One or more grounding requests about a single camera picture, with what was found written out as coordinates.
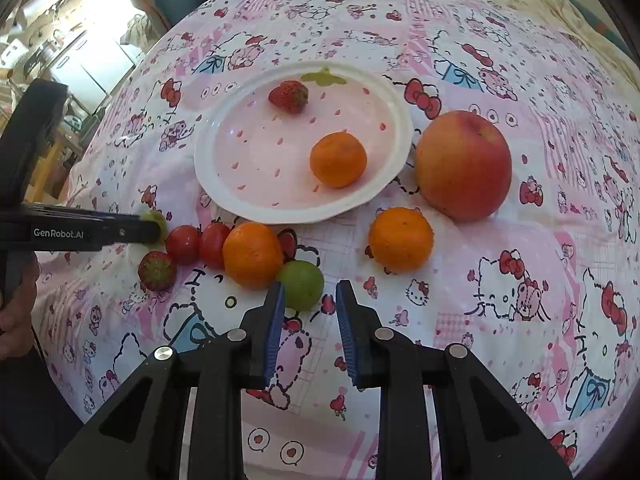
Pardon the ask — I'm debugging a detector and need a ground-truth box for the person's left hand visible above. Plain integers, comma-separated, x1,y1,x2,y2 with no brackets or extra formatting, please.
0,259,42,359

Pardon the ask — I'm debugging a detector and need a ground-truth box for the small green fruit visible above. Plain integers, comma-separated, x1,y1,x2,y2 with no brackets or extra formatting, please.
139,209,169,247

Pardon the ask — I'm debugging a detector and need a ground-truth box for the orange mandarin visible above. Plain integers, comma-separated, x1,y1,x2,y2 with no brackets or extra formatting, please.
368,207,435,274
309,131,368,189
222,222,285,290

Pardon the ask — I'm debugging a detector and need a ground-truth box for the white and pink plate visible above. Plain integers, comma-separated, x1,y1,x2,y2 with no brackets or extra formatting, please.
194,62,415,225

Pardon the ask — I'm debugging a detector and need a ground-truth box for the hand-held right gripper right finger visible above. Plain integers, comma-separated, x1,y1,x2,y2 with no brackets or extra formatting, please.
335,279,573,480

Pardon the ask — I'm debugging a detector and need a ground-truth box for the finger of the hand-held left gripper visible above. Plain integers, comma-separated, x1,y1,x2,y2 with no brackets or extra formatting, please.
101,212,162,247

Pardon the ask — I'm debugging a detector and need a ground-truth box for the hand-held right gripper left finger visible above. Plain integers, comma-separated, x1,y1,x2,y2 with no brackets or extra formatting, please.
45,280,287,480

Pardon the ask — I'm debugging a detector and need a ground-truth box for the red strawberry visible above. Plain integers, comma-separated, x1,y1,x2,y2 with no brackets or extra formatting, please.
268,80,309,114
138,251,177,293

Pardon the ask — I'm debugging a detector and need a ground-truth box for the wooden furniture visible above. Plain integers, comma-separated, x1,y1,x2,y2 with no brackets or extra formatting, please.
27,120,83,202

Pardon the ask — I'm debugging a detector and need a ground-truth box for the red cherry tomato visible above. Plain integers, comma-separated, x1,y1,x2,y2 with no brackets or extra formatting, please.
165,225,202,266
199,222,232,270

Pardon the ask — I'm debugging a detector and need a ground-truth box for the green lime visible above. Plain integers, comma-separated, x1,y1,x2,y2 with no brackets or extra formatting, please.
276,260,325,311

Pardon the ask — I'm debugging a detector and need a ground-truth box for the white cabinet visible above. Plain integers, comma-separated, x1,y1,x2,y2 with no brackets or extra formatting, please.
47,30,137,107

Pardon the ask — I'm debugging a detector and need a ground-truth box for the pink cartoon printed blanket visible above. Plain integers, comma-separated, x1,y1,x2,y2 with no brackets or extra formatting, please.
31,0,640,480

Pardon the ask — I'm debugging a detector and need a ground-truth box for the large red apple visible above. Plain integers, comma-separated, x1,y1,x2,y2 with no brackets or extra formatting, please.
414,110,513,223

